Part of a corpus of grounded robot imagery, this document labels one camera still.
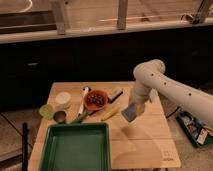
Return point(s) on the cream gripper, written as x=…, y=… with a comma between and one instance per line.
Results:
x=139, y=107

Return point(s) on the blue sponge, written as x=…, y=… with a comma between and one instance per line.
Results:
x=129, y=113

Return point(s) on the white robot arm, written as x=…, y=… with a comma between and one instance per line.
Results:
x=150, y=75

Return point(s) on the green plastic tray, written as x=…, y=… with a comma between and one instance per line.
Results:
x=76, y=147

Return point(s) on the light blue cloth piece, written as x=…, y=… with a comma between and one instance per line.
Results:
x=152, y=95

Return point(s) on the yellow banana toy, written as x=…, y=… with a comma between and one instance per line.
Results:
x=111, y=112

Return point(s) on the orange bowl with berries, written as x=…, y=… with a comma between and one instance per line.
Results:
x=95, y=100

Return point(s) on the white spoon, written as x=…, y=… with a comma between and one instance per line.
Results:
x=84, y=92

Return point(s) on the green bin with items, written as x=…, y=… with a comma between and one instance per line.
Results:
x=192, y=128

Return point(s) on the white cup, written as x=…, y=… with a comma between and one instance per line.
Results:
x=63, y=100

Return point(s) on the dark round scoop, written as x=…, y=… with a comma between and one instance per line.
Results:
x=60, y=117

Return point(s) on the black pole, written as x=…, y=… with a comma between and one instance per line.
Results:
x=25, y=147

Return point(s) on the green handled utensil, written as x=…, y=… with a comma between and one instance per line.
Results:
x=82, y=116

